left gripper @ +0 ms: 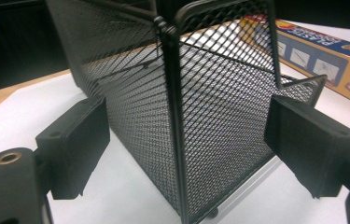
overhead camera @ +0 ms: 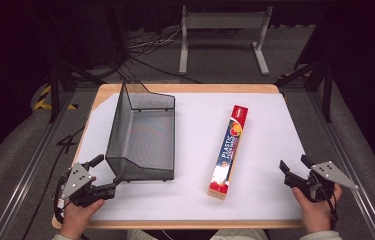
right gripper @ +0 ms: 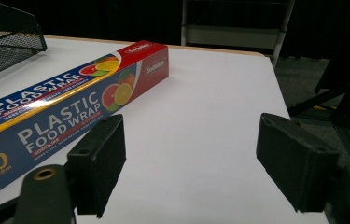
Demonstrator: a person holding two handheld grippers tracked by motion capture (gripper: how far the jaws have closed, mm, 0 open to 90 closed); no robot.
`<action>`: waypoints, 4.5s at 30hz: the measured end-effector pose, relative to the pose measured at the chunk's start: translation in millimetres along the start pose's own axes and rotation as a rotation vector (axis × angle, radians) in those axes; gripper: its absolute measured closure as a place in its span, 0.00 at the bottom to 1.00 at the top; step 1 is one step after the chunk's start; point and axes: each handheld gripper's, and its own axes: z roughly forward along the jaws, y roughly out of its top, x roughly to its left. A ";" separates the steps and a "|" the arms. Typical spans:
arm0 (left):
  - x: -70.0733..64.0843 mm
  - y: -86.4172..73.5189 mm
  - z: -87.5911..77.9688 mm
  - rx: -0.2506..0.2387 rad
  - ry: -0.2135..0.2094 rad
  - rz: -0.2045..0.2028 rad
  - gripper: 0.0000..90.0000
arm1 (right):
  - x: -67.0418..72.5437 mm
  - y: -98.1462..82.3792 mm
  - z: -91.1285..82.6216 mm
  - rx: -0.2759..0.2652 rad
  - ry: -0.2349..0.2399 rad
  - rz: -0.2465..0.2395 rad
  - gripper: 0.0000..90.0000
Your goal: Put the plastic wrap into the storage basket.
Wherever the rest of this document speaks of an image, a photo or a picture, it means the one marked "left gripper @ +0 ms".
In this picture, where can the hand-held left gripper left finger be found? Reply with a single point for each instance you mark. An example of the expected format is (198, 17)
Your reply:
(73, 146)

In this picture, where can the long yellow and blue box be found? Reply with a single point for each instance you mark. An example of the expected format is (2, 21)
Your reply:
(325, 59)

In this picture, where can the black metal mesh organizer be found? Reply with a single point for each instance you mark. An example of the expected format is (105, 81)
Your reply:
(213, 124)

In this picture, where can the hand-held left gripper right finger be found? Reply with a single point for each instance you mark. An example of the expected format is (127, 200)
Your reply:
(309, 146)

